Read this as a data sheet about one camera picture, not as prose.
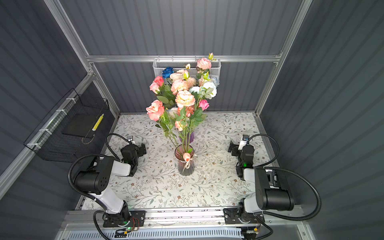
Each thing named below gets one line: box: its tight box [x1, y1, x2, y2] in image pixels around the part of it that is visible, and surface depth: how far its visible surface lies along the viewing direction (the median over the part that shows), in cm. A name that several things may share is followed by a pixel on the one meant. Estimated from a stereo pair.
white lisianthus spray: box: [187, 81, 217, 151], surface depth 67 cm
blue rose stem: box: [162, 66, 175, 79], surface depth 79 cm
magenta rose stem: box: [198, 99, 210, 111], surface depth 68 cm
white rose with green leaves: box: [167, 106, 178, 119], surface depth 69 cm
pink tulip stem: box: [183, 148, 193, 162], surface depth 65 cm
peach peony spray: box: [175, 106, 191, 151], surface depth 66 cm
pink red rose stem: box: [154, 76, 176, 107], surface depth 82 cm
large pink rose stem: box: [146, 99, 180, 149], surface depth 63 cm
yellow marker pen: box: [91, 113, 105, 132], surface depth 79 cm
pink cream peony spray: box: [196, 52, 214, 80], surface depth 76 cm
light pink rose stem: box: [149, 82, 172, 104], surface depth 80 cm
